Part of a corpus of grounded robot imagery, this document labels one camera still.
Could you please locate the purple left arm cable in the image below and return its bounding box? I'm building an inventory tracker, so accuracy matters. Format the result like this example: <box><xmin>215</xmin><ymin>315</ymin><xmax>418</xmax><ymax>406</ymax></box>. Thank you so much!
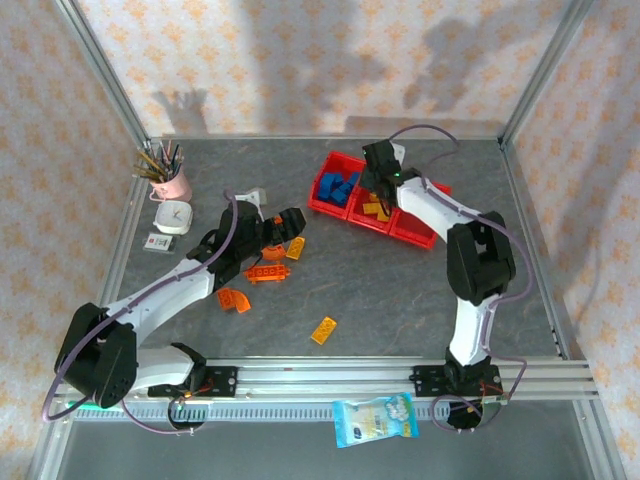
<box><xmin>42</xmin><ymin>189</ymin><xmax>239</xmax><ymax>424</ymax></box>

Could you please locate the white square clock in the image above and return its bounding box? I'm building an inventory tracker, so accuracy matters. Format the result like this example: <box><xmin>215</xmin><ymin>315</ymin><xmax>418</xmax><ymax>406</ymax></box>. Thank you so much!
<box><xmin>153</xmin><ymin>199</ymin><xmax>194</xmax><ymax>235</ymax></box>

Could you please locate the grey slotted cable duct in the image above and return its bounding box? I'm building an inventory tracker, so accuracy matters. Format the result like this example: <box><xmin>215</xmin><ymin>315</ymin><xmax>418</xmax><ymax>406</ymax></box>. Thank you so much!
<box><xmin>74</xmin><ymin>402</ymin><xmax>501</xmax><ymax>423</ymax></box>

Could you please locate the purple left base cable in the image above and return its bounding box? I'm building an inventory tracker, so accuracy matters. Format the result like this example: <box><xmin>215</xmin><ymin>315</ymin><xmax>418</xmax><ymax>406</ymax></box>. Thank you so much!
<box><xmin>122</xmin><ymin>397</ymin><xmax>201</xmax><ymax>437</ymax></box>

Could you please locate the aluminium frame post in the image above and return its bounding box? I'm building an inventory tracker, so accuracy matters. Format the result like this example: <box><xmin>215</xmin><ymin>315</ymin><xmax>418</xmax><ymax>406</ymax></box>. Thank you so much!
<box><xmin>498</xmin><ymin>0</ymin><xmax>597</xmax><ymax>147</ymax></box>
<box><xmin>52</xmin><ymin>0</ymin><xmax>151</xmax><ymax>149</ymax></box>

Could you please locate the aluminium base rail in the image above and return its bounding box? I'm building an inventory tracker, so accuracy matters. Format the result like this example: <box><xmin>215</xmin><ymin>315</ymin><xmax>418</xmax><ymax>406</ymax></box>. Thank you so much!
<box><xmin>204</xmin><ymin>356</ymin><xmax>599</xmax><ymax>401</ymax></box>

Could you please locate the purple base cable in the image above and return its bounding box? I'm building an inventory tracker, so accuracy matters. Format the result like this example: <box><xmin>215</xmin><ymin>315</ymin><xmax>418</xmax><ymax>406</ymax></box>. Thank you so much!
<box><xmin>430</xmin><ymin>357</ymin><xmax>529</xmax><ymax>434</ymax></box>
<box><xmin>122</xmin><ymin>397</ymin><xmax>201</xmax><ymax>437</ymax></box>

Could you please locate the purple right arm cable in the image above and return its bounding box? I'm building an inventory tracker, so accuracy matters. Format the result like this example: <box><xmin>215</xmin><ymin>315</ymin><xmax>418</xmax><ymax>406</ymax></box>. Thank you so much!
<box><xmin>388</xmin><ymin>123</ymin><xmax>534</xmax><ymax>351</ymax></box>

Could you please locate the aluminium table edge rail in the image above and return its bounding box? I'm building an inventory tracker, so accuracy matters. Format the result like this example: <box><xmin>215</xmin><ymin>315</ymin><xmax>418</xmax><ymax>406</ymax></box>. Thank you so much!
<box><xmin>147</xmin><ymin>132</ymin><xmax>504</xmax><ymax>143</ymax></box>
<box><xmin>499</xmin><ymin>141</ymin><xmax>627</xmax><ymax>480</ymax></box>
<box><xmin>27</xmin><ymin>144</ymin><xmax>151</xmax><ymax>480</ymax></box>

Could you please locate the blue yellow snack packet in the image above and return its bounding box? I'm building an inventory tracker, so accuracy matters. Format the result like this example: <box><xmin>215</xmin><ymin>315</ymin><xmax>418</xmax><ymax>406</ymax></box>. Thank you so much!
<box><xmin>331</xmin><ymin>391</ymin><xmax>420</xmax><ymax>449</ymax></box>

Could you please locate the orange curved lego brick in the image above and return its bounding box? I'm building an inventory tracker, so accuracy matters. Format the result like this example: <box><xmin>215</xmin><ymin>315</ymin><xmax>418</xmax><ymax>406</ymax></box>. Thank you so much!
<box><xmin>216</xmin><ymin>288</ymin><xmax>253</xmax><ymax>315</ymax></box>

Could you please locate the long orange lego brick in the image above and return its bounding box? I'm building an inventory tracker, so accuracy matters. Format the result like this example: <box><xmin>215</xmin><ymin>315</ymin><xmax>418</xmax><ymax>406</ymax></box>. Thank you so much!
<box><xmin>243</xmin><ymin>263</ymin><xmax>293</xmax><ymax>285</ymax></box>

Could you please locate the clear packaged card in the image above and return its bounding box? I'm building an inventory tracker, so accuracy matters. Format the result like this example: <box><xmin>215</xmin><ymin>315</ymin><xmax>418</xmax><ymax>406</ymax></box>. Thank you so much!
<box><xmin>144</xmin><ymin>232</ymin><xmax>181</xmax><ymax>255</ymax></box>

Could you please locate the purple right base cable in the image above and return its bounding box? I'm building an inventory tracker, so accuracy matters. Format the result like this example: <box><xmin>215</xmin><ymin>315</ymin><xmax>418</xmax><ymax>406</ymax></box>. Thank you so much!
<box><xmin>430</xmin><ymin>357</ymin><xmax>529</xmax><ymax>434</ymax></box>

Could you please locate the pink pencil cup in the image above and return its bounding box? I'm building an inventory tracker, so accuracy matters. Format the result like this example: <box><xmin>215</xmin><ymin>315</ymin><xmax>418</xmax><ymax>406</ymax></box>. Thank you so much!
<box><xmin>148</xmin><ymin>166</ymin><xmax>193</xmax><ymax>204</ymax></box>

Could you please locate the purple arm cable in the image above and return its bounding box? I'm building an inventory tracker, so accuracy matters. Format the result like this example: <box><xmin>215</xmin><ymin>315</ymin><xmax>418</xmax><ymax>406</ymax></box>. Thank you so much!
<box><xmin>388</xmin><ymin>123</ymin><xmax>534</xmax><ymax>351</ymax></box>
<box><xmin>42</xmin><ymin>189</ymin><xmax>239</xmax><ymax>424</ymax></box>

